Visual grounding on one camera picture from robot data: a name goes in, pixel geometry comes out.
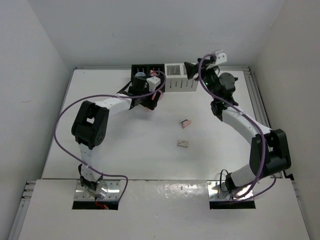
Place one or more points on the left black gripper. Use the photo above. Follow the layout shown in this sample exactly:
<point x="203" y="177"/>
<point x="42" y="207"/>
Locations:
<point x="149" y="103"/>

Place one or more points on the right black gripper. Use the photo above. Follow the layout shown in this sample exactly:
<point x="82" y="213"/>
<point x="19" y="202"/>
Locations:
<point x="192" y="69"/>

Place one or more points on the orange cap marker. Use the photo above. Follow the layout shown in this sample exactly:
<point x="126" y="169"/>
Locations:
<point x="153" y="73"/>

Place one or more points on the blue cap glue stick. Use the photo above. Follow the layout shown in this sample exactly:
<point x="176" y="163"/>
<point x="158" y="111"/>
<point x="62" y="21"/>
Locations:
<point x="140" y="74"/>

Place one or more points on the black slotted container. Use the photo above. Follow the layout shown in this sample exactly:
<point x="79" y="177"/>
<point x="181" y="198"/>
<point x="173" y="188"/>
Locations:
<point x="144" y="70"/>

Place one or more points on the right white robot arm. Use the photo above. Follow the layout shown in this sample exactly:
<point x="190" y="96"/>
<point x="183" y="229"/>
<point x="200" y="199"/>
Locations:
<point x="269" y="149"/>

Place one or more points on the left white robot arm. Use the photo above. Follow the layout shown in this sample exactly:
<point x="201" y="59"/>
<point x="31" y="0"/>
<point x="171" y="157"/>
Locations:
<point x="90" y="125"/>

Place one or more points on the white slotted container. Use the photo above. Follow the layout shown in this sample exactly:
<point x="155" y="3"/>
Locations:
<point x="176" y="79"/>

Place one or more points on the pink mini stapler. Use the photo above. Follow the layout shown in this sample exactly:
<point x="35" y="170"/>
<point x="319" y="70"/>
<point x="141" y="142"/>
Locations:
<point x="185" y="123"/>

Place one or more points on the small eraser box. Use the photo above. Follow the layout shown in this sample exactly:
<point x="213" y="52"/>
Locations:
<point x="182" y="143"/>

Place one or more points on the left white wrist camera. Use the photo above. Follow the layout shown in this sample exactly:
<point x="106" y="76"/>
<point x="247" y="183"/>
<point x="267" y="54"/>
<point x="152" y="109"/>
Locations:
<point x="153" y="83"/>

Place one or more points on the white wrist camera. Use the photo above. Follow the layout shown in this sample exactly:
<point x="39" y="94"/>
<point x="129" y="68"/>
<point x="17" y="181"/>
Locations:
<point x="220" y="57"/>
<point x="153" y="83"/>

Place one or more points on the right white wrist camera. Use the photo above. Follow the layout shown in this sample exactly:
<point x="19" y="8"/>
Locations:
<point x="220" y="57"/>

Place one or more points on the right aluminium frame rail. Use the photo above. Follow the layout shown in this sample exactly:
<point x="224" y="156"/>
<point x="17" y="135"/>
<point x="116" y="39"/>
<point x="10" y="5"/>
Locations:
<point x="255" y="97"/>

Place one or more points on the aluminium frame rail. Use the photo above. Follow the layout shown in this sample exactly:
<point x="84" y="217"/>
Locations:
<point x="22" y="210"/>
<point x="255" y="97"/>

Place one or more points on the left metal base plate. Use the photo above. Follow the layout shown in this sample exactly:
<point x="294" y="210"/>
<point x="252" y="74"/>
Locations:
<point x="110" y="190"/>

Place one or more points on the metal base plate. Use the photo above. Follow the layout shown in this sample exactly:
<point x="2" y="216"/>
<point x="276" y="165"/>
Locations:
<point x="219" y="194"/>
<point x="110" y="190"/>

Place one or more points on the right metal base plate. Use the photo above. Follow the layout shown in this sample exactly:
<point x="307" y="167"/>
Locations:
<point x="219" y="194"/>

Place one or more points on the left aluminium frame rail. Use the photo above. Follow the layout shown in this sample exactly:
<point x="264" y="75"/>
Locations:
<point x="22" y="210"/>

